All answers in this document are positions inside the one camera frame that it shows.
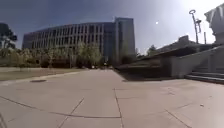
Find pale building with overhanging roof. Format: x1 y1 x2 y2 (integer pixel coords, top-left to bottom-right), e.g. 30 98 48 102
203 2 224 45

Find row of green trees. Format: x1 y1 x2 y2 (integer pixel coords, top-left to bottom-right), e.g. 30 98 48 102
0 42 105 70

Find large curved grey building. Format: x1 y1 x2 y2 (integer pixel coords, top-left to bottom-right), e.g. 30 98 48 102
21 16 137 68

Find low building with flat roof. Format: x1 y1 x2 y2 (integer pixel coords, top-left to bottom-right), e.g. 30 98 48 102
146 34 215 56

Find dark low planter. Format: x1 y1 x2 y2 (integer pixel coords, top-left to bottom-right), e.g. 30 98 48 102
114 54 172 81

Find manhole cover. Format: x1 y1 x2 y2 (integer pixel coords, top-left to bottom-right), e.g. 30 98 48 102
29 78 48 84

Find concrete steps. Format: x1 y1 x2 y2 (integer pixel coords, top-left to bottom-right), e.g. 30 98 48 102
184 61 224 85

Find dry grass field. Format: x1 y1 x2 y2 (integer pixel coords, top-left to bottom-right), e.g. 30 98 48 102
0 67 88 82

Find dark pine tree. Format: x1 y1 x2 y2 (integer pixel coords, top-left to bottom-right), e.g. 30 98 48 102
0 22 18 50

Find grey concrete wall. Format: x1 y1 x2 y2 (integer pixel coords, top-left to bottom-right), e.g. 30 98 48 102
159 44 224 80

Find thin pole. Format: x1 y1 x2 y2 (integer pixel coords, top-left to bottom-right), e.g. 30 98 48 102
203 31 208 45

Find pale concrete slab pavement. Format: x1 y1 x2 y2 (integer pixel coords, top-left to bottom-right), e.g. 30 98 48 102
0 68 224 128

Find lamp post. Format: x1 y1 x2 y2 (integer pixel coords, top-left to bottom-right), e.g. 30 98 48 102
188 8 203 45

